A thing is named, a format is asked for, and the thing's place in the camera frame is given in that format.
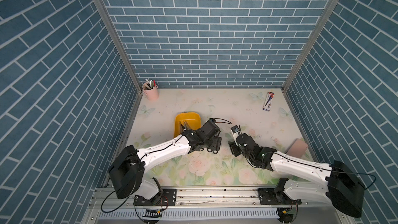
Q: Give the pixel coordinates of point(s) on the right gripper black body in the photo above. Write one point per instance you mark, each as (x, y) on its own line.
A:
(236, 149)

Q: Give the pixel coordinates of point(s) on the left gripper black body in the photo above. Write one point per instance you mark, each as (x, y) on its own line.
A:
(212, 143)

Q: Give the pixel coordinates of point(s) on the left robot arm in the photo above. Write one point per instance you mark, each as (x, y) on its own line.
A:
(128, 169)

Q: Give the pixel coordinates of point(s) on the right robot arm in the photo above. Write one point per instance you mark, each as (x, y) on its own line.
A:
(335, 184)

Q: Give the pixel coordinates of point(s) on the yellow plastic storage box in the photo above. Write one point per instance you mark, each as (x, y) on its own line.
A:
(186, 116)

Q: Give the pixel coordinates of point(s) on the floral table mat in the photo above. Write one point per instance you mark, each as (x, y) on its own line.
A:
(155, 123)

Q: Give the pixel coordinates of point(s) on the pen refill package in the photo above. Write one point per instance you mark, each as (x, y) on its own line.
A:
(268, 101)

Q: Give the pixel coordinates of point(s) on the pink phone case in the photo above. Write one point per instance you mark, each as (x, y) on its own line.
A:
(297, 149)

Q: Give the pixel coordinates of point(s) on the pink metal pen holder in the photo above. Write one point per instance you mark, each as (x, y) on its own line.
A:
(151, 94)

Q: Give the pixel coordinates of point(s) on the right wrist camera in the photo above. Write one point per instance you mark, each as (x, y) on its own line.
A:
(235, 130)

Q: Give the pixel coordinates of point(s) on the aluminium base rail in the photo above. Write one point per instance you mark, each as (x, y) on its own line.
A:
(202, 196)

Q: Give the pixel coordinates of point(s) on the aluminium corner post right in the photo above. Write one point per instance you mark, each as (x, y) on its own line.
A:
(324, 17)

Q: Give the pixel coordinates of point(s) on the aluminium corner post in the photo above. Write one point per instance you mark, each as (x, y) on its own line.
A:
(324, 17)
(104, 15)

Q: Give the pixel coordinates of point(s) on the aluminium corner post left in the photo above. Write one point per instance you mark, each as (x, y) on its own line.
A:
(104, 15)

